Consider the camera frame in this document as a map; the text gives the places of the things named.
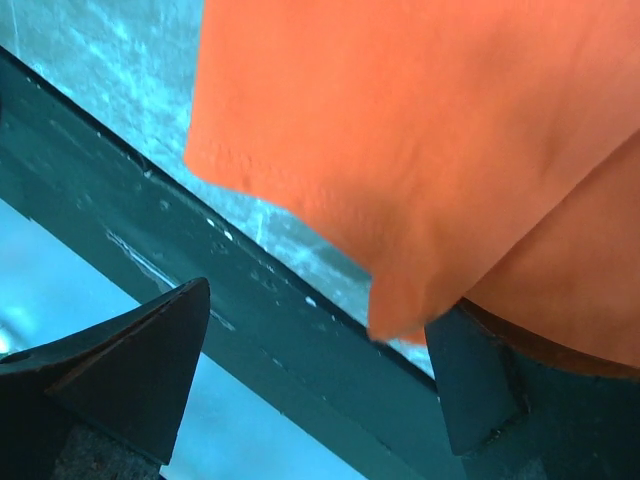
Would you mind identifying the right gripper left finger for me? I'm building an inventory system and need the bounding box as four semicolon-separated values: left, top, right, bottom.
1;278;210;479

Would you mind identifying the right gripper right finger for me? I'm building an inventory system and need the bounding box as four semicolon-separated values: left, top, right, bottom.
426;301;639;480

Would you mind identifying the orange t shirt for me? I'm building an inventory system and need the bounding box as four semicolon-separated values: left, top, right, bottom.
184;1;639;366

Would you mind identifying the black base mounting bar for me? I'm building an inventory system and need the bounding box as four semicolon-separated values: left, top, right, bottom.
1;51;464;479

